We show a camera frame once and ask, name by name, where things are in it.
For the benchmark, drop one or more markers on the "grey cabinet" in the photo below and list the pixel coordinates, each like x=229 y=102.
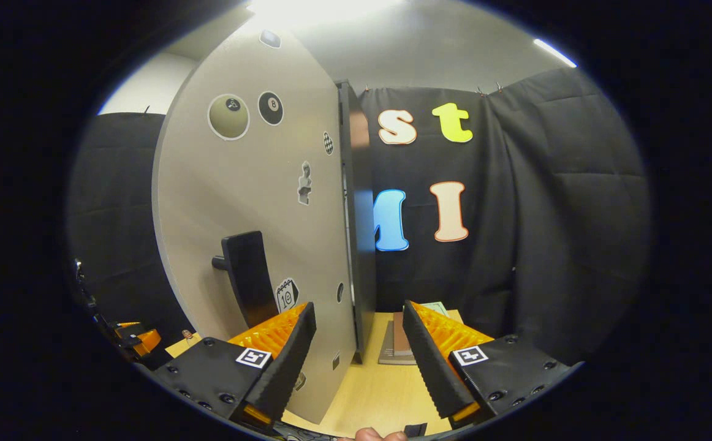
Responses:
x=362 y=245

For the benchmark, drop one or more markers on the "grey cabinet door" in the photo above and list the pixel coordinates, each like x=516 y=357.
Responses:
x=258 y=184

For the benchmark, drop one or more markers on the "brown book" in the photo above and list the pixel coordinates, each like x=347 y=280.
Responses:
x=400 y=337

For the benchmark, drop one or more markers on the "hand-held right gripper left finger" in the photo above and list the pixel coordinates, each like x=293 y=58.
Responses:
x=285 y=367

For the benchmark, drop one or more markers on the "black backdrop cloth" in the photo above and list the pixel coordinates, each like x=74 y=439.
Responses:
x=564 y=214

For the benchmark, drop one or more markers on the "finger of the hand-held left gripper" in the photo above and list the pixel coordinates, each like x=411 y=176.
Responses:
x=147 y=340

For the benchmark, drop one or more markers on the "clear plastic bottle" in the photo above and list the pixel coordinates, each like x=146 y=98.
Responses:
x=187 y=334

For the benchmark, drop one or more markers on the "large ceiling light panel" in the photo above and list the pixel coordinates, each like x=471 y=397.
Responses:
x=313 y=9

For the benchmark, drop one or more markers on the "narrow ceiling light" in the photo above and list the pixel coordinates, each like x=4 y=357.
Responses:
x=555 y=52

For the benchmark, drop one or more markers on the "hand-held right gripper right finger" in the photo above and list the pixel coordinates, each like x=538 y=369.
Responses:
x=435 y=373

